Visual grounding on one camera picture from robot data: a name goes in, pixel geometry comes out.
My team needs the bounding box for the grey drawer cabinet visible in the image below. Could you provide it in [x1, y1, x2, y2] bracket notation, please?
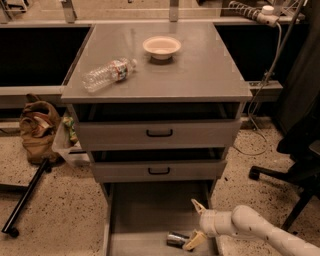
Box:
[60, 21, 253, 201]

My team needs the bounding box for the top grey drawer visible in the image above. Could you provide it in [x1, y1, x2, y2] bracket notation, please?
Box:
[68, 104, 241, 151]

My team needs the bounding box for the white ribbed hose fixture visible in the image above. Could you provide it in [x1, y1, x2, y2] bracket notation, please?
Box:
[228, 0, 279, 27]

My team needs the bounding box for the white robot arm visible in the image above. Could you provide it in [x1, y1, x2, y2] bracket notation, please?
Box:
[183, 199, 320, 256]

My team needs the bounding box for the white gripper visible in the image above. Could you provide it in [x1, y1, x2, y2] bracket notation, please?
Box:
[183, 199, 234, 251]

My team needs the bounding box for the grey metal post left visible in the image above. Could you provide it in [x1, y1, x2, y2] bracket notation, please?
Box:
[60, 0, 77, 23]

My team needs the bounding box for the grey metal post middle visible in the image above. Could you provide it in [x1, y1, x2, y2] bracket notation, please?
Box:
[169, 0, 179, 22]

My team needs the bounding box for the green snack packet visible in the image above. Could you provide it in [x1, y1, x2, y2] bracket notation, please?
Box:
[62, 116, 78, 144]

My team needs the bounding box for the clear plastic water bottle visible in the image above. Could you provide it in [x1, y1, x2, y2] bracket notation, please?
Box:
[82, 58, 137, 93]

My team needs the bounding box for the middle grey drawer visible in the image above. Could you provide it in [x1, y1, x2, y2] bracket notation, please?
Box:
[92, 148, 226, 183]

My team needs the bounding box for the black office chair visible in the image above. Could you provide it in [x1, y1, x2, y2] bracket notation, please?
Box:
[249, 111, 320, 231]

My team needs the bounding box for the grey metal post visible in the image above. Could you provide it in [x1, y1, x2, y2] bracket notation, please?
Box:
[60, 0, 77, 23]
[169, 0, 179, 22]

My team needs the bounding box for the clear plastic bin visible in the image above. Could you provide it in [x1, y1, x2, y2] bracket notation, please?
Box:
[52, 115, 89, 167]

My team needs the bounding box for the silver redbull can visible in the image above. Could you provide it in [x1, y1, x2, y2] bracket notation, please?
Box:
[166, 232, 190, 248]

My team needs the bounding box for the grey cable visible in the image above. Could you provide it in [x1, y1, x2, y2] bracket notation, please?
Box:
[233, 0, 306, 157]

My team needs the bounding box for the grey drawer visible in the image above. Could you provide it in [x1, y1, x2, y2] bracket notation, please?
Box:
[68, 104, 241, 151]
[92, 148, 226, 183]
[104, 181, 222, 256]

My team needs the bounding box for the black metal leg with caster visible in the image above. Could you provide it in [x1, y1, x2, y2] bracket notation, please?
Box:
[0, 159, 52, 238]

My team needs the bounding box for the white paper bowl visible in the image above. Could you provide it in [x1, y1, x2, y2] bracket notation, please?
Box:
[143, 36, 181, 60]

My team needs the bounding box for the bottom grey drawer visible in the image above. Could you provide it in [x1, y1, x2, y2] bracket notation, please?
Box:
[104, 181, 222, 256]

